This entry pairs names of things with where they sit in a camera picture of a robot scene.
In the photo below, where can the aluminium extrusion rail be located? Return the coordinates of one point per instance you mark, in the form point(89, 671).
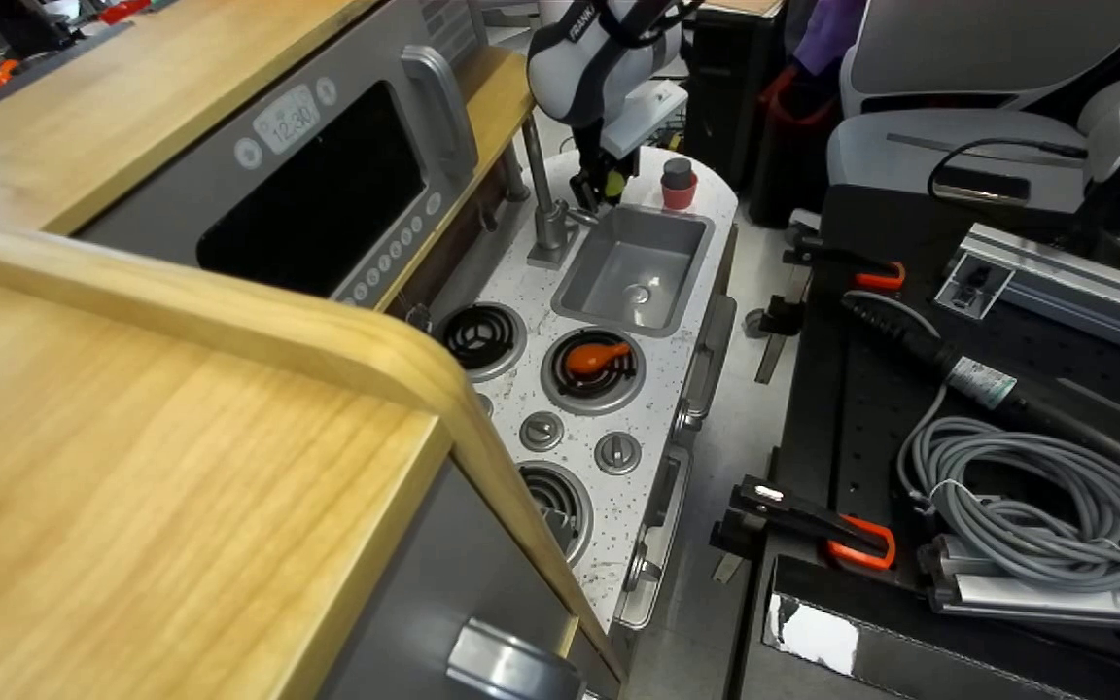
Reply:
point(1067, 277)

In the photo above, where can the wooden toy kitchen hutch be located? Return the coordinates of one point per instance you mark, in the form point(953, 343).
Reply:
point(135, 102)

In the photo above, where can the black computer tower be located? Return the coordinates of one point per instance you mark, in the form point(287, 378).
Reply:
point(737, 90)

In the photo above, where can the grey toy sink basin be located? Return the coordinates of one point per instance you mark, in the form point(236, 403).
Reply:
point(628, 270)

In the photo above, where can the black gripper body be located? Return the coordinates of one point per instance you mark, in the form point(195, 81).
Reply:
point(606, 147)

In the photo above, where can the curved wooden kitchen side panel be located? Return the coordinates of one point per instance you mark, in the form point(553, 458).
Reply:
point(135, 490)

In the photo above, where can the purple cloth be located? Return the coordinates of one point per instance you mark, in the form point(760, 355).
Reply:
point(827, 31)

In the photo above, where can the grey stove knob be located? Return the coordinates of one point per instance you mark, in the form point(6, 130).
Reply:
point(542, 430)
point(616, 453)

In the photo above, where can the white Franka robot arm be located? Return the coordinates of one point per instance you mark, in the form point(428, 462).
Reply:
point(580, 63)

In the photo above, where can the grey toy cabinet door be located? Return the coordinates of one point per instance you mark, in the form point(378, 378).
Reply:
point(457, 584)

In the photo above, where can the white label sticker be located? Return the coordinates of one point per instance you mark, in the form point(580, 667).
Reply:
point(813, 633)

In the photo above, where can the grey toy faucet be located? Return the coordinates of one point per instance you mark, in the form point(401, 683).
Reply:
point(542, 216)

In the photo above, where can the white and grey bar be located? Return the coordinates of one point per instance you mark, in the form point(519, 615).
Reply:
point(1050, 597)

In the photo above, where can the small black clamp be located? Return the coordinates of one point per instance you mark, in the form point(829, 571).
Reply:
point(781, 315)

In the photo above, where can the red cup with black lid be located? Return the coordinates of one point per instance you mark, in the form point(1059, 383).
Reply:
point(677, 186)

